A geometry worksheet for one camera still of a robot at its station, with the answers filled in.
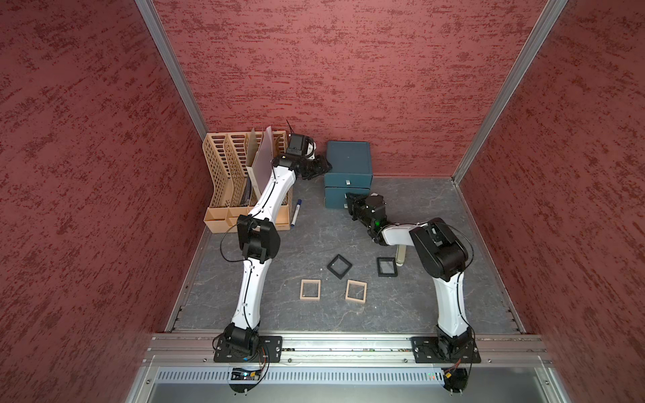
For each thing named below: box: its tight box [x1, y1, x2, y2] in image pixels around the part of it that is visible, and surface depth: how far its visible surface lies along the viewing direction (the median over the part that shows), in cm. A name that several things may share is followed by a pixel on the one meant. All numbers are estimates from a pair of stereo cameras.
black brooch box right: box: [376, 256, 399, 278], surface depth 94 cm
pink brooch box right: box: [345, 278, 368, 304], surface depth 87 cm
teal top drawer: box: [324, 172, 373, 188], surface depth 97 cm
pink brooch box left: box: [299, 279, 321, 300], surface depth 86 cm
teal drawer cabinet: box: [324, 141, 374, 210], surface depth 100 cm
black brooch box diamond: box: [326, 253, 353, 280], surface depth 93 cm
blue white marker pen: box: [290, 198, 303, 227], surface depth 108 cm
